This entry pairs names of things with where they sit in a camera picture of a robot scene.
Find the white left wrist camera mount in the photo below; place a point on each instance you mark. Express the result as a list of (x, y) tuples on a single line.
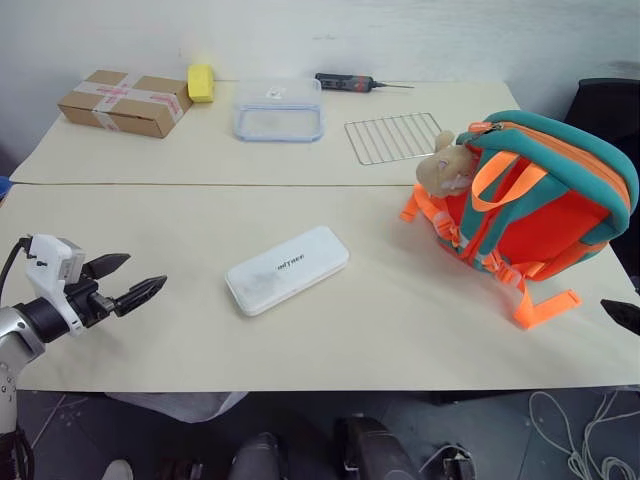
[(50, 265)]

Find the black chair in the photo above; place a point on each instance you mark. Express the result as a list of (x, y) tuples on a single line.
[(607, 107)]

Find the beige plush toy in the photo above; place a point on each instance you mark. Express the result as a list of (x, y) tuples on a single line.
[(445, 167)]

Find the blue object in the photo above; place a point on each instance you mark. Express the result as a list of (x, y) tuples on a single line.
[(3, 187)]

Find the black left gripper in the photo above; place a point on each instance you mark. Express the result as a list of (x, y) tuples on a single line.
[(86, 301)]

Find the black and red screwdriver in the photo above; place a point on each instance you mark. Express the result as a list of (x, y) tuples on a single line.
[(350, 82)]

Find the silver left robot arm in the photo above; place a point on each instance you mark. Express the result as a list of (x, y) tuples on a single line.
[(22, 325)]

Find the white rectangular case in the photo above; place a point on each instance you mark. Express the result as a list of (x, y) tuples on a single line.
[(286, 270)]

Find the orange and teal backpack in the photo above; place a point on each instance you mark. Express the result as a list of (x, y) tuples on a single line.
[(540, 200)]

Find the taped cardboard box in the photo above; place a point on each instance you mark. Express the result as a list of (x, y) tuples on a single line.
[(122, 102)]

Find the dark rounded shape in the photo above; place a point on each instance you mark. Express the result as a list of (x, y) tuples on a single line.
[(372, 447), (257, 457)]

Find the yellow sponge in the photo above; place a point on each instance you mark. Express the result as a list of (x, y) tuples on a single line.
[(201, 83)]

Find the clear plastic food container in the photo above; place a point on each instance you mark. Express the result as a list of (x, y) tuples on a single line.
[(278, 111)]

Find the clear plastic bag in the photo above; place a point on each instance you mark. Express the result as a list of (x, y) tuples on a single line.
[(180, 404)]

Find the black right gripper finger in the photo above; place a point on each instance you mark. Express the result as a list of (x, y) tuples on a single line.
[(622, 312)]

